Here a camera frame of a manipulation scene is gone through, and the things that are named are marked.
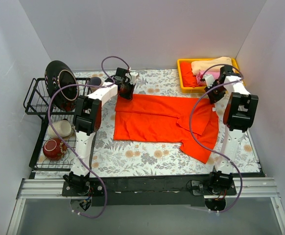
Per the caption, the orange t shirt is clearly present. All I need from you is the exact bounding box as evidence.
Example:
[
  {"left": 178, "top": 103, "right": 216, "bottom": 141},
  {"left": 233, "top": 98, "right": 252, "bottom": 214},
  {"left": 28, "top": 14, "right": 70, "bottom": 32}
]
[
  {"left": 114, "top": 94, "right": 219, "bottom": 164},
  {"left": 180, "top": 62, "right": 199, "bottom": 88}
]

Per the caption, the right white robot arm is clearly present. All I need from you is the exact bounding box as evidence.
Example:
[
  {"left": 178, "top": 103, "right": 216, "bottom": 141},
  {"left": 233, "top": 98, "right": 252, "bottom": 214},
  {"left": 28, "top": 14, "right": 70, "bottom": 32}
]
[{"left": 203, "top": 64, "right": 259, "bottom": 195}]

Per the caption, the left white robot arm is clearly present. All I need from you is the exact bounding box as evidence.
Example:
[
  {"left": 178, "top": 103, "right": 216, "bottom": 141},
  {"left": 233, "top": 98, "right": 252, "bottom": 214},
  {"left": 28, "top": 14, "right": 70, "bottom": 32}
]
[{"left": 64, "top": 68, "right": 140, "bottom": 196}]

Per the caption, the yellow plastic tray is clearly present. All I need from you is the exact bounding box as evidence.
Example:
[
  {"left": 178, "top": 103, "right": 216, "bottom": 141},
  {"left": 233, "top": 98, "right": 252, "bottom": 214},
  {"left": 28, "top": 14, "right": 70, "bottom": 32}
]
[{"left": 177, "top": 57, "right": 238, "bottom": 93}]

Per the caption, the rolled pink t shirt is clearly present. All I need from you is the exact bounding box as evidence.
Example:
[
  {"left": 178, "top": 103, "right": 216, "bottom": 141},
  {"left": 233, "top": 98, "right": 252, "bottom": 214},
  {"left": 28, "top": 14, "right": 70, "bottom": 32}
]
[{"left": 196, "top": 71, "right": 220, "bottom": 86}]

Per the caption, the rolled beige t shirt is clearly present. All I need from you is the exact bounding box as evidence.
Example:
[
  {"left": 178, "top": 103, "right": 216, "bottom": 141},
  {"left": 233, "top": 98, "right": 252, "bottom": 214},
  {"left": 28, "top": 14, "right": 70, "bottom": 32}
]
[{"left": 191, "top": 56, "right": 233, "bottom": 76}]

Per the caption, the rolled orange t shirt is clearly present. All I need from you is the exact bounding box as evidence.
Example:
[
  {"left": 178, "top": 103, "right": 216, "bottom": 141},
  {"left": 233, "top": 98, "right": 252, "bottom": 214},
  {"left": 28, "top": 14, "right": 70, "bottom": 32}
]
[{"left": 180, "top": 62, "right": 199, "bottom": 88}]

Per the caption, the purple rimmed mug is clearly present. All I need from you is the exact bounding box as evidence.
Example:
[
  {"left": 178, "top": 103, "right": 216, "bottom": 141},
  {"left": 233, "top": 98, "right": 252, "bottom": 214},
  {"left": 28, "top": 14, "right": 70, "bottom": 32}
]
[{"left": 89, "top": 77, "right": 102, "bottom": 88}]

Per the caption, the floral table mat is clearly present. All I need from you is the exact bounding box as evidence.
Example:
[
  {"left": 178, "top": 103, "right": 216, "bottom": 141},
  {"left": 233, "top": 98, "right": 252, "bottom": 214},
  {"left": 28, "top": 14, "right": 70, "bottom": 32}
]
[{"left": 32, "top": 69, "right": 263, "bottom": 179}]

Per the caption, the cream ceramic cup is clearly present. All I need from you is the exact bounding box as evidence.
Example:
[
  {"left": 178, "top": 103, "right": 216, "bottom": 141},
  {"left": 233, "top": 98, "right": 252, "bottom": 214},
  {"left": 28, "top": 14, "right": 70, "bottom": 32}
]
[{"left": 47, "top": 119, "right": 72, "bottom": 138}]

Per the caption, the black round plate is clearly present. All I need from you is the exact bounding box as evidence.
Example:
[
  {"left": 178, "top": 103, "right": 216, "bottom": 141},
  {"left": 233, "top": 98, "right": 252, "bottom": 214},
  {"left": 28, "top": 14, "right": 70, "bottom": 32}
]
[{"left": 45, "top": 60, "right": 79, "bottom": 112}]

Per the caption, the red floral bowl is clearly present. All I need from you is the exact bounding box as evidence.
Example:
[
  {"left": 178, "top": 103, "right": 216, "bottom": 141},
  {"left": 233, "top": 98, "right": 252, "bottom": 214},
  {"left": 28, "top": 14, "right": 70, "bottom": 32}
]
[{"left": 43, "top": 138, "right": 68, "bottom": 161}]

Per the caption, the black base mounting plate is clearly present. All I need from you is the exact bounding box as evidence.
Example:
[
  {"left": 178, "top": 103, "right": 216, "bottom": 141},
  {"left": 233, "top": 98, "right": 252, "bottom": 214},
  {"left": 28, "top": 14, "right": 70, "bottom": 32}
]
[{"left": 62, "top": 174, "right": 238, "bottom": 207}]

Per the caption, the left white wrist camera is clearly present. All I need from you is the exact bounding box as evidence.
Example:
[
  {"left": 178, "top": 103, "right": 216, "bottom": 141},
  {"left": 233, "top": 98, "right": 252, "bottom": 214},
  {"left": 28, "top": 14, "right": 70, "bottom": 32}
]
[{"left": 129, "top": 71, "right": 140, "bottom": 85}]

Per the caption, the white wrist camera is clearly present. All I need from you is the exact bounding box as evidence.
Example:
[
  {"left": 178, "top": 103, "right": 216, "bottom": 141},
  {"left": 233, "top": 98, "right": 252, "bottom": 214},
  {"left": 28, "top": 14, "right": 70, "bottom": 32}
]
[
  {"left": 129, "top": 71, "right": 140, "bottom": 85},
  {"left": 203, "top": 74, "right": 215, "bottom": 88}
]

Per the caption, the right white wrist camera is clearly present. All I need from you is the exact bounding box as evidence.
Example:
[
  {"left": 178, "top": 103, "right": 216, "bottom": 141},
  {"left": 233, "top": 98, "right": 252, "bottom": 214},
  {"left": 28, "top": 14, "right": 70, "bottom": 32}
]
[{"left": 203, "top": 74, "right": 215, "bottom": 88}]

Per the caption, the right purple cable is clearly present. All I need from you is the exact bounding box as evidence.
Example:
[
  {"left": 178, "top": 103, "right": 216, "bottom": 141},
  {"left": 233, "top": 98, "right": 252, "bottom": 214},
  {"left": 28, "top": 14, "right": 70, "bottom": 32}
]
[{"left": 189, "top": 64, "right": 245, "bottom": 213}]

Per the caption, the black wire dish rack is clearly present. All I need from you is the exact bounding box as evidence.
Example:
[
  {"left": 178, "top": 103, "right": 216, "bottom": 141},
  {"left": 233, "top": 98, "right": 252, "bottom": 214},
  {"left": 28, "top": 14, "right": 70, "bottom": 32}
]
[{"left": 23, "top": 77, "right": 101, "bottom": 172}]

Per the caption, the aluminium frame rail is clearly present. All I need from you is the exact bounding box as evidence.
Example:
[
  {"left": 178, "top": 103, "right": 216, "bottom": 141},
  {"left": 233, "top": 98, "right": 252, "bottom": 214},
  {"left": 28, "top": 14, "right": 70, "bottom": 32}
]
[{"left": 17, "top": 177, "right": 280, "bottom": 199}]

